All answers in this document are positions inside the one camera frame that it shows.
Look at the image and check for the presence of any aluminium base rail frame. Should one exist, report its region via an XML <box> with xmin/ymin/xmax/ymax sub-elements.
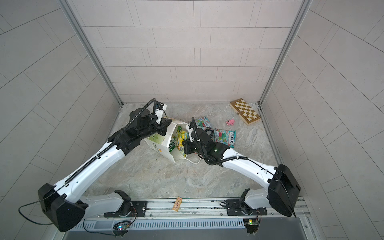
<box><xmin>70</xmin><ymin>197</ymin><xmax>319</xmax><ymax>240</ymax></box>

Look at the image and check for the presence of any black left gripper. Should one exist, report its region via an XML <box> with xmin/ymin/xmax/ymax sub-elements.
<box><xmin>136</xmin><ymin>117</ymin><xmax>173</xmax><ymax>141</ymax></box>

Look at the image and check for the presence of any metal corner strip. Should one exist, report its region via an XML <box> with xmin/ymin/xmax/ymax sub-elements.
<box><xmin>58</xmin><ymin>0</ymin><xmax>123</xmax><ymax>107</ymax></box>
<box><xmin>259</xmin><ymin>0</ymin><xmax>312</xmax><ymax>108</ymax></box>

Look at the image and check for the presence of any illustrated white paper bag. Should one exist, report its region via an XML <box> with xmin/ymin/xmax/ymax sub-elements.
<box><xmin>145</xmin><ymin>120</ymin><xmax>201</xmax><ymax>165</ymax></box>

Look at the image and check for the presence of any metal corner strip left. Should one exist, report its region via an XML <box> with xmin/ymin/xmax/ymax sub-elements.
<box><xmin>58</xmin><ymin>0</ymin><xmax>123</xmax><ymax>107</ymax></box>

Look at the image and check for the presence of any yellow green candy bag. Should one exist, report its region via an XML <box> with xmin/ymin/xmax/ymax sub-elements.
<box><xmin>176</xmin><ymin>126</ymin><xmax>189</xmax><ymax>157</ymax></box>

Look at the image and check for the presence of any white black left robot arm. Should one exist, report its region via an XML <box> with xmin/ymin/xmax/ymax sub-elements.
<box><xmin>38</xmin><ymin>99</ymin><xmax>172</xmax><ymax>232</ymax></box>

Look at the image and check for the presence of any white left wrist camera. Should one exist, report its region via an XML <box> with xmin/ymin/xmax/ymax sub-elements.
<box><xmin>155</xmin><ymin>102</ymin><xmax>167</xmax><ymax>124</ymax></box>

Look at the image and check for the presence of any teal Fox's mint candy bag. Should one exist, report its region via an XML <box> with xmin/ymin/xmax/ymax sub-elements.
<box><xmin>195</xmin><ymin>117</ymin><xmax>214</xmax><ymax>131</ymax></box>

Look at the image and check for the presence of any small wooden mousetrap block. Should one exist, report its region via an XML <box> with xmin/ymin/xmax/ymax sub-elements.
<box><xmin>172</xmin><ymin>197</ymin><xmax>183</xmax><ymax>212</ymax></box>

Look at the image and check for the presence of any pink pig toy on table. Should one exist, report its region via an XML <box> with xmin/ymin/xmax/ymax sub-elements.
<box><xmin>226</xmin><ymin>119</ymin><xmax>235</xmax><ymax>126</ymax></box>

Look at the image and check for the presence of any metal corner strip right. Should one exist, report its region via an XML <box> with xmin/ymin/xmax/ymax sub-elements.
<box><xmin>259</xmin><ymin>0</ymin><xmax>312</xmax><ymax>108</ymax></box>

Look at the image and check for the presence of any wooden folding chessboard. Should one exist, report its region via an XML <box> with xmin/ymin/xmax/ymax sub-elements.
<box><xmin>230</xmin><ymin>99</ymin><xmax>262</xmax><ymax>126</ymax></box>

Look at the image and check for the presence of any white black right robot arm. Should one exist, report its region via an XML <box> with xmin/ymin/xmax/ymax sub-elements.
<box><xmin>183</xmin><ymin>128</ymin><xmax>301</xmax><ymax>217</ymax></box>

